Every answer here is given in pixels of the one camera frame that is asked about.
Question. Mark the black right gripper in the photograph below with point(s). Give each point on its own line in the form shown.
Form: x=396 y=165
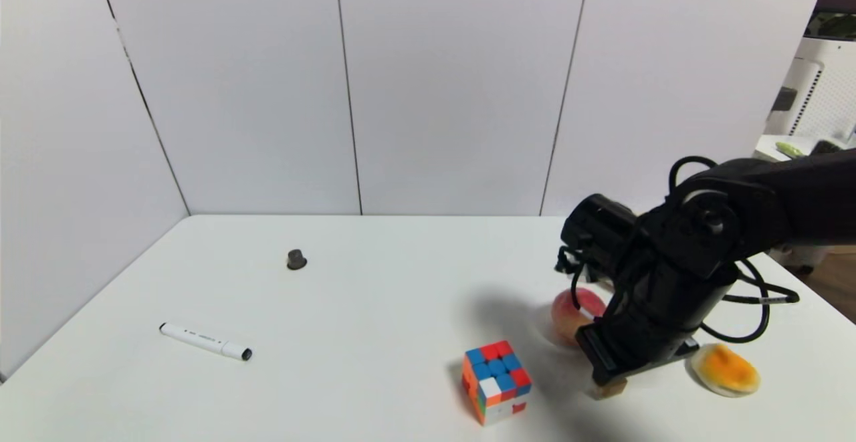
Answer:
x=604 y=356

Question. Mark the small tan wooden cube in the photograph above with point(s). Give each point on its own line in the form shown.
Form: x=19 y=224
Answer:
x=610 y=389

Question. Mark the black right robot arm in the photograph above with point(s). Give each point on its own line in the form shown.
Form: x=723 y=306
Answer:
x=702 y=235

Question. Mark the red yellow peach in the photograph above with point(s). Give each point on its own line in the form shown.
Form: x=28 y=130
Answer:
x=567 y=315

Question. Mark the multicoloured puzzle cube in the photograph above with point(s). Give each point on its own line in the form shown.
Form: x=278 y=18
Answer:
x=495 y=382

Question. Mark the orange yellow bread piece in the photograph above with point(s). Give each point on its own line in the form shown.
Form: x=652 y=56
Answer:
x=727 y=368

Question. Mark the small dark grey knob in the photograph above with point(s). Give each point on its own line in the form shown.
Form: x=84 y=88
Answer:
x=296 y=259

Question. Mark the white perforated panel stand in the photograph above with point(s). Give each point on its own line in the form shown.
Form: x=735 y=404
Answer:
x=819 y=87

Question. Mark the white marker pen black cap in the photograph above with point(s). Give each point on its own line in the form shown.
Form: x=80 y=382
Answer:
x=200 y=340

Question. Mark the dark screen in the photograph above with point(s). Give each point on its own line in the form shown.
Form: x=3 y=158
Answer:
x=834 y=21

